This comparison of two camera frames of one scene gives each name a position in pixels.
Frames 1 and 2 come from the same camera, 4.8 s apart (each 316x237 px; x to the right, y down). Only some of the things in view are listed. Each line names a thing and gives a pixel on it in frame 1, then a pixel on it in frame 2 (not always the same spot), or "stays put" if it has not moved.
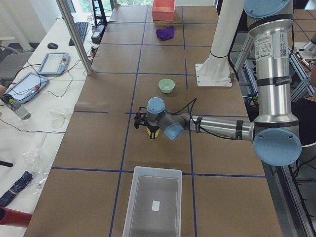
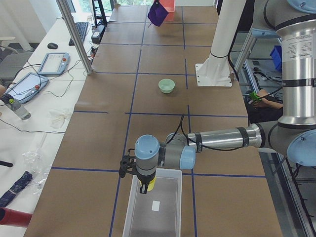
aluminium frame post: [76, 37] stays put
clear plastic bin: [155, 205] stays put
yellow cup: [149, 132] -> [151, 184]
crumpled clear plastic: [37, 165] stays put
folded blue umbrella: [18, 185] stays put
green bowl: [166, 85] stays put
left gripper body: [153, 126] -> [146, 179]
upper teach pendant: [54, 63] stays put
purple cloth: [166, 33] -> [157, 14]
